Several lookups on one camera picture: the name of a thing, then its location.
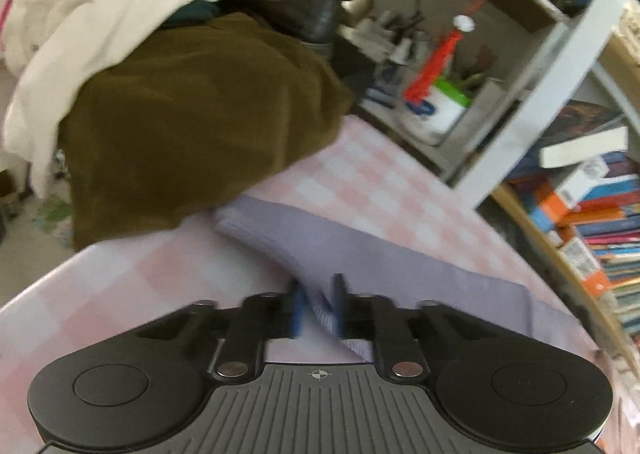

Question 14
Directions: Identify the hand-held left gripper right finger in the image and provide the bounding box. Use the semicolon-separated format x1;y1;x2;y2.
332;274;482;380

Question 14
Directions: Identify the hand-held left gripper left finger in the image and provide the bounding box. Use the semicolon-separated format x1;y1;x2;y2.
137;280;308;380

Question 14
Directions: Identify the lavender and tan knit sweater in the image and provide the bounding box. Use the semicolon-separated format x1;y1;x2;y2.
215;196;606;360

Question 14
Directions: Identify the pink checked cartoon table mat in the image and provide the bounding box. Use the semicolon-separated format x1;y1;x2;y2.
0;114;640;454

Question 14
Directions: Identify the olive brown cloth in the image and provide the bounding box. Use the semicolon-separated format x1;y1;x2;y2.
56;14;357;253

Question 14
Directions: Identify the white wipes tub green lid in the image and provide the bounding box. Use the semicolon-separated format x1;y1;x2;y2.
397;76;474;147

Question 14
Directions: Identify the white black and orange box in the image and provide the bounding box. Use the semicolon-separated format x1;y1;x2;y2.
559;234;612;295

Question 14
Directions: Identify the red tassel ornament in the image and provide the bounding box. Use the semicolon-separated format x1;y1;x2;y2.
402;0;503;103

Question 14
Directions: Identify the white and orange labelled carton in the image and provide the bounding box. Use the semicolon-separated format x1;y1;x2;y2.
530;158;627;225

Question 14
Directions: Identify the row of books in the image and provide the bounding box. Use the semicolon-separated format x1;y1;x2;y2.
505;98;640;337

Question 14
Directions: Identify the cluster of pens and brushes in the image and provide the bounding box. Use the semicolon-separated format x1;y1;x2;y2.
369;0;496;90

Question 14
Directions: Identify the thick white-paged book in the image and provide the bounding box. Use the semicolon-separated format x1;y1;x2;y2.
539;126;631;169

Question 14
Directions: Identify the white and wood bookshelf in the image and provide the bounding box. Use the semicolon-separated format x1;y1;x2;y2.
305;0;640;370

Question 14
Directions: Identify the cream white cloth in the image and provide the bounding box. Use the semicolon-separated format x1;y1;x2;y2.
0;0;257;201

